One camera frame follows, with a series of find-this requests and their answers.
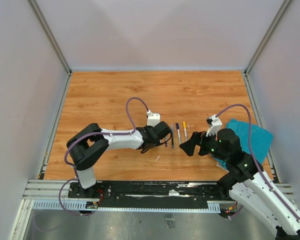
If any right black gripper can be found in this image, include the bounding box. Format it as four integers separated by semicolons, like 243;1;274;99
179;127;229;162

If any white pen black tip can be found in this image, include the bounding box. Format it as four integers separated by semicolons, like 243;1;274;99
175;122;182;145

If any teal barrel gel pen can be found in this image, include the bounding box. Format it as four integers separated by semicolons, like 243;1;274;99
170;123;175;149

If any white marker yellow end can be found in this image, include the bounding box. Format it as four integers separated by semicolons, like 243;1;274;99
182;121;189;141

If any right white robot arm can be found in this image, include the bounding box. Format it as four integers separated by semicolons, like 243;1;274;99
180;128;300;240

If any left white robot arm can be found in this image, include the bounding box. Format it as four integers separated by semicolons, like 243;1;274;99
64;121;173;198

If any teal cloth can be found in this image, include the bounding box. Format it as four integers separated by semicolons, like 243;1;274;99
212;118;274;173

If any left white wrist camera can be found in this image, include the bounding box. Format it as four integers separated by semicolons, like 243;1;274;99
146;109;161;127

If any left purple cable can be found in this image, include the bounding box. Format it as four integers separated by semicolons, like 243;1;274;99
58;97;151;216

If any purple cable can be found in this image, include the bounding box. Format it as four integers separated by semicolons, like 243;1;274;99
216;103;300;233
58;97;151;216

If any grey slotted cable duct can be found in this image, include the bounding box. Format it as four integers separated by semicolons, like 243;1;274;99
32;200;221;214

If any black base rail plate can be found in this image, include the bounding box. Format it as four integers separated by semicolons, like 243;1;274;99
67;180;230;207

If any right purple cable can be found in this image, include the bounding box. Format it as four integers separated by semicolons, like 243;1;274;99
216;103;300;233

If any left aluminium frame post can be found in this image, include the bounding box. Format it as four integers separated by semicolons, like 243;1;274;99
26;0;73;76

